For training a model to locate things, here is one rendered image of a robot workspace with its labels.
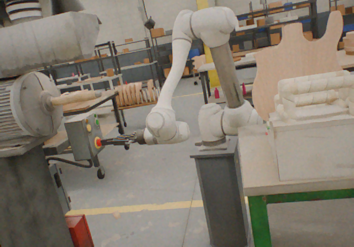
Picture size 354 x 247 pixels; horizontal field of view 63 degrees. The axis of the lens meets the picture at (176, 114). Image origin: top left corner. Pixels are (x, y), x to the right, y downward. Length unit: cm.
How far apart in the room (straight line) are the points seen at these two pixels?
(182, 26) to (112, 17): 1147
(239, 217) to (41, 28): 155
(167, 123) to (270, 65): 46
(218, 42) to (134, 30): 1120
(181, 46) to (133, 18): 1117
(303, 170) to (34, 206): 105
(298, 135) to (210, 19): 76
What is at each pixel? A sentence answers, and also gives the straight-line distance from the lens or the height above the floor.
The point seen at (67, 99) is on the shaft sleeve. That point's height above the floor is 125.
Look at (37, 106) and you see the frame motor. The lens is 118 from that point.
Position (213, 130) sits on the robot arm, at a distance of 175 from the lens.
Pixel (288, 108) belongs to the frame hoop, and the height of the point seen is 115.
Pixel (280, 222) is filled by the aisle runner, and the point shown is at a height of 0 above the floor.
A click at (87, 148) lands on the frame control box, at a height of 98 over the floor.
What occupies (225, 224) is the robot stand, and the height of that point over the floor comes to 20.
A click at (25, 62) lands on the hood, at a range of 106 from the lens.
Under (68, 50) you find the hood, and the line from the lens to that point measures 97.
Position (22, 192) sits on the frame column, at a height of 93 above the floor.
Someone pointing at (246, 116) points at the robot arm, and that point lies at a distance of 165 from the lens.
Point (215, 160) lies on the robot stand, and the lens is 178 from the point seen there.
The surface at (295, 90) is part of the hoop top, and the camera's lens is 85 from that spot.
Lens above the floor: 138
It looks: 14 degrees down
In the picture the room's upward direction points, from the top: 11 degrees counter-clockwise
